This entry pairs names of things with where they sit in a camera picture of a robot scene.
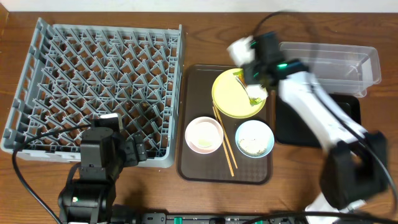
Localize pink shallow bowl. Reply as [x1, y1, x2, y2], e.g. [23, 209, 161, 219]
[184, 116, 224, 154]

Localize clear plastic waste bin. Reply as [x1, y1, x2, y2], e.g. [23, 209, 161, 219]
[279, 42, 382, 98]

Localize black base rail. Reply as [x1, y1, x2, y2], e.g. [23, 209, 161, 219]
[111, 204, 312, 224]

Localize left wooden chopstick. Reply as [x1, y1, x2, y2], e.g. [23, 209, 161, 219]
[212, 105, 234, 177]

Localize yellow round plate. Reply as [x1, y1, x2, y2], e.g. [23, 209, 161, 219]
[211, 68, 266, 119]

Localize brown plastic serving tray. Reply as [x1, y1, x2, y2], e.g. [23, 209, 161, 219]
[177, 65, 273, 185]

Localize black rectangular tray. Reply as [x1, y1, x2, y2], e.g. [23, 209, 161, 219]
[274, 94, 361, 148]

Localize green yellow snack wrapper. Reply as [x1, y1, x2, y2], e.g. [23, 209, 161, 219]
[233, 70, 266, 106]

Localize grey plastic dish rack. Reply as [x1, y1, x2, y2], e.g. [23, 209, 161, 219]
[1, 19, 185, 168]

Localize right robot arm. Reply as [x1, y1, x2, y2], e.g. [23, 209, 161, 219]
[228, 32, 396, 223]

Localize white napkin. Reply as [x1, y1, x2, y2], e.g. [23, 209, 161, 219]
[227, 35, 268, 102]

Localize light blue bowl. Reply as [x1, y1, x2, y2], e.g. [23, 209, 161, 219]
[235, 120, 275, 159]

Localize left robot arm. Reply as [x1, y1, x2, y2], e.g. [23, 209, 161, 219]
[58, 113, 147, 223]

